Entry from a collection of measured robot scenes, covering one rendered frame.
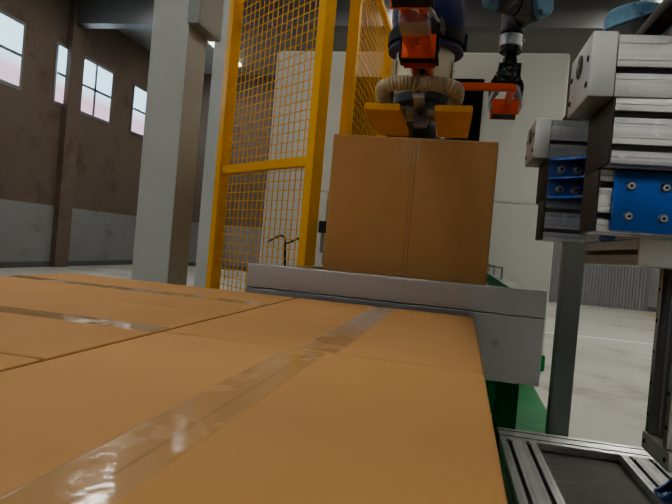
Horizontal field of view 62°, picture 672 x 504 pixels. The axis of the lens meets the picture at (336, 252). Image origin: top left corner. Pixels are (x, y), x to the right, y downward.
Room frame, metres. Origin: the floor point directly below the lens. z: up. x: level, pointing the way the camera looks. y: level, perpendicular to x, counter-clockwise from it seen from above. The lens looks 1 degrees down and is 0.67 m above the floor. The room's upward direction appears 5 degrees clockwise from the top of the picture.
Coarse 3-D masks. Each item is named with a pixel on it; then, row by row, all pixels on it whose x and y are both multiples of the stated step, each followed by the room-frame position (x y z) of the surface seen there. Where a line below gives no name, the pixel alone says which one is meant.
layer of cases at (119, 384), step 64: (0, 320) 0.68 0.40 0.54; (64, 320) 0.72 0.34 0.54; (128, 320) 0.77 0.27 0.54; (192, 320) 0.82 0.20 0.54; (256, 320) 0.87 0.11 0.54; (320, 320) 0.94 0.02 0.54; (384, 320) 1.01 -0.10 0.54; (448, 320) 1.10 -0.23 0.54; (0, 384) 0.42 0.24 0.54; (64, 384) 0.44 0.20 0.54; (128, 384) 0.45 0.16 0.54; (192, 384) 0.47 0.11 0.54; (256, 384) 0.49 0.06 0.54; (320, 384) 0.51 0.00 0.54; (384, 384) 0.53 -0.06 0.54; (448, 384) 0.55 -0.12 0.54; (0, 448) 0.31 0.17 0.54; (64, 448) 0.31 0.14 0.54; (128, 448) 0.32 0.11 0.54; (192, 448) 0.33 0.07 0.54; (256, 448) 0.34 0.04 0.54; (320, 448) 0.35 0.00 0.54; (384, 448) 0.36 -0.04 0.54; (448, 448) 0.37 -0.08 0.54
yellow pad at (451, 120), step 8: (440, 112) 1.50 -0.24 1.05; (448, 112) 1.49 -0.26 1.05; (456, 112) 1.49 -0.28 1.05; (464, 112) 1.48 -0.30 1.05; (472, 112) 1.49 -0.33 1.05; (440, 120) 1.59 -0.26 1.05; (448, 120) 1.58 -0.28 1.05; (456, 120) 1.57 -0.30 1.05; (464, 120) 1.57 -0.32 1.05; (440, 128) 1.69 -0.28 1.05; (448, 128) 1.68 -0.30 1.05; (456, 128) 1.67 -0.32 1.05; (464, 128) 1.67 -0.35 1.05; (440, 136) 1.81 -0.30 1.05; (448, 136) 1.80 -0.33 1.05; (456, 136) 1.79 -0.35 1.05; (464, 136) 1.78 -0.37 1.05
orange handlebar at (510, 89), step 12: (420, 12) 1.17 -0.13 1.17; (408, 36) 1.30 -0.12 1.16; (420, 36) 1.29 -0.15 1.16; (408, 48) 1.38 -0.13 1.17; (432, 72) 1.56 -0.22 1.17; (468, 84) 1.68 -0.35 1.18; (480, 84) 1.67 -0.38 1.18; (492, 84) 1.66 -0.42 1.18; (504, 84) 1.66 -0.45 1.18; (504, 108) 1.86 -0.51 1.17
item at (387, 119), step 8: (368, 104) 1.53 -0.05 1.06; (376, 104) 1.52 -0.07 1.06; (384, 104) 1.52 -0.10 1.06; (392, 104) 1.52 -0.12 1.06; (368, 112) 1.56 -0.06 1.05; (376, 112) 1.55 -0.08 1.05; (384, 112) 1.55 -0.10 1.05; (392, 112) 1.54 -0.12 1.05; (400, 112) 1.54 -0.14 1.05; (376, 120) 1.65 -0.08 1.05; (384, 120) 1.64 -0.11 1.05; (392, 120) 1.64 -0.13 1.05; (400, 120) 1.63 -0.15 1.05; (376, 128) 1.76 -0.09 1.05; (384, 128) 1.75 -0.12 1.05; (392, 128) 1.74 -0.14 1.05; (400, 128) 1.73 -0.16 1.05
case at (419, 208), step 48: (336, 144) 1.41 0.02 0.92; (384, 144) 1.38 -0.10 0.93; (432, 144) 1.36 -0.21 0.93; (480, 144) 1.34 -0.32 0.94; (336, 192) 1.40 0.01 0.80; (384, 192) 1.38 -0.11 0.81; (432, 192) 1.36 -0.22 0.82; (480, 192) 1.34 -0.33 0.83; (336, 240) 1.40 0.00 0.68; (384, 240) 1.38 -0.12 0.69; (432, 240) 1.36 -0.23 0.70; (480, 240) 1.34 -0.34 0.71
